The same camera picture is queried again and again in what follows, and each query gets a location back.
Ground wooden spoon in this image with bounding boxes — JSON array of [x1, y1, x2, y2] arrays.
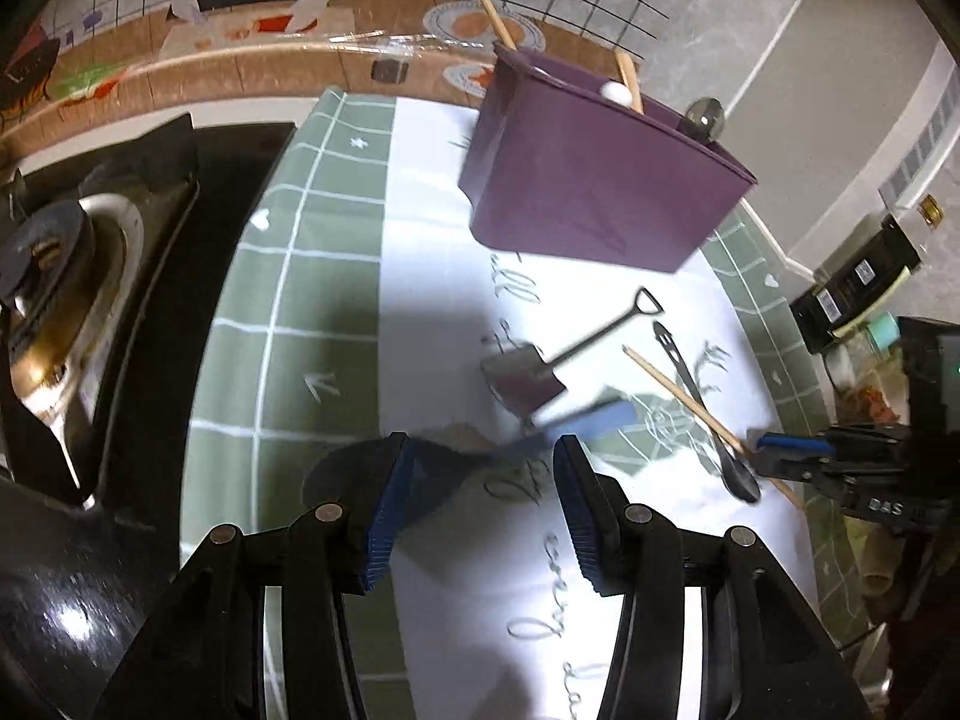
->
[[613, 51, 645, 113]]

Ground black gas stove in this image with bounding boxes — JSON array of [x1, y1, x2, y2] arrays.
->
[[0, 114, 301, 720]]

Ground dark soy sauce bottle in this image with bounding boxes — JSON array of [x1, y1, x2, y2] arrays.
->
[[789, 195, 946, 355]]

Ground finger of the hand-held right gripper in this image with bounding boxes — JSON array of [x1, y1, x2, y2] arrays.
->
[[754, 429, 842, 460], [746, 451, 852, 502]]

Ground bottle with teal lid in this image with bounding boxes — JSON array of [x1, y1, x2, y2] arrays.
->
[[862, 313, 902, 353]]

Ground black spoon with face handle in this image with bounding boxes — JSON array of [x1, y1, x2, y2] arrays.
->
[[651, 320, 764, 505]]

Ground metal shovel-shaped spoon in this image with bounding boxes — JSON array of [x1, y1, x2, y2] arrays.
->
[[480, 286, 666, 423]]

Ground person's right hand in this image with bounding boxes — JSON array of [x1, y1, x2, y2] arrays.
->
[[861, 532, 938, 625]]

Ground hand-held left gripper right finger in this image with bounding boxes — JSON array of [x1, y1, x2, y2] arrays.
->
[[553, 433, 872, 720]]

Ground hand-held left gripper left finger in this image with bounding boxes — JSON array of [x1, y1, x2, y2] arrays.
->
[[94, 431, 418, 720]]

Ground white vent grille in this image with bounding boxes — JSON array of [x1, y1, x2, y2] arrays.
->
[[877, 75, 960, 205]]

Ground purple plastic utensil holder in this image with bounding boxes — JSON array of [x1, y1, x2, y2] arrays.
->
[[457, 41, 759, 275]]

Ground wooden chopstick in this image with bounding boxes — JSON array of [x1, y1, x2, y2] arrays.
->
[[622, 345, 805, 511], [461, 0, 519, 53]]

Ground green checkered printed mat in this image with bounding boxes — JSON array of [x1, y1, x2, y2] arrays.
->
[[180, 86, 863, 720]]

